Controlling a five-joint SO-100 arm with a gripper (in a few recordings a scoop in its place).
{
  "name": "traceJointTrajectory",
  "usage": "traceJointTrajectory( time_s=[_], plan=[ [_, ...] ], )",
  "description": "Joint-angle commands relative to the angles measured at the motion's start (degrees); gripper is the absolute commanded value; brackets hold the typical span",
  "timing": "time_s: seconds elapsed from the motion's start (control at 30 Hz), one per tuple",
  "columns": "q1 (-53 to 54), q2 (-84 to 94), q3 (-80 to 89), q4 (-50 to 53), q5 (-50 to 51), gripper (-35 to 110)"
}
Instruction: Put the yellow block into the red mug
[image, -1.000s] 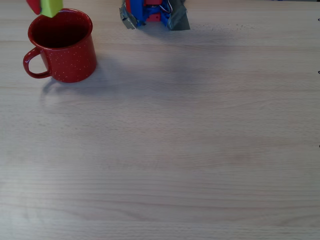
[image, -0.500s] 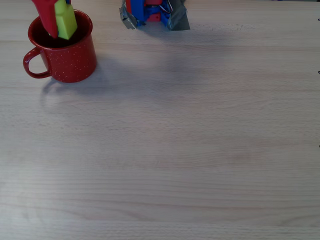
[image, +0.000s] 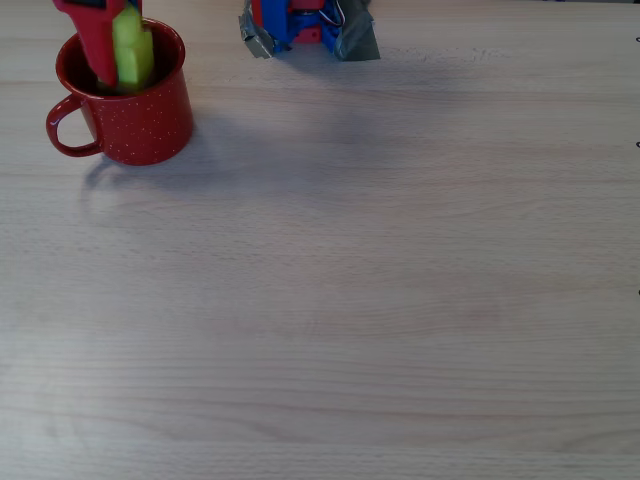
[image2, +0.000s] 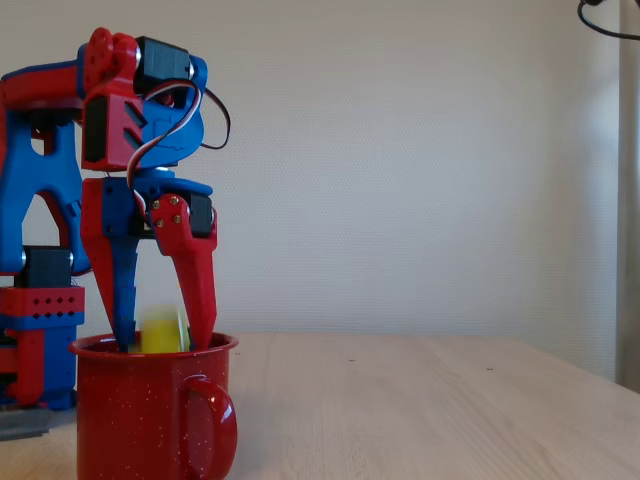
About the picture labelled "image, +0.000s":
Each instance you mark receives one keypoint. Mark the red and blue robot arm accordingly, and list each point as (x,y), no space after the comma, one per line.
(275,20)

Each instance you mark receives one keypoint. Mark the red speckled enamel mug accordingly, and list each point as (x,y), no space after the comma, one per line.
(145,130)

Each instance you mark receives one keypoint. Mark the yellow-green toy building block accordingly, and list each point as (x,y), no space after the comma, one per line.
(132,55)

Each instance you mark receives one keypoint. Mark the red and blue gripper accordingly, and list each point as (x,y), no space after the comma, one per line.
(97,27)

